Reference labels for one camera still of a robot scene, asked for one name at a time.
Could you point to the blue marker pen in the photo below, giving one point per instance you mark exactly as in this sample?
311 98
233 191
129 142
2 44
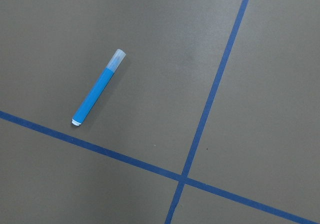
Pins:
97 89

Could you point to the brown paper table cover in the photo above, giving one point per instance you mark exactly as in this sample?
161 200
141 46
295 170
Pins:
261 139

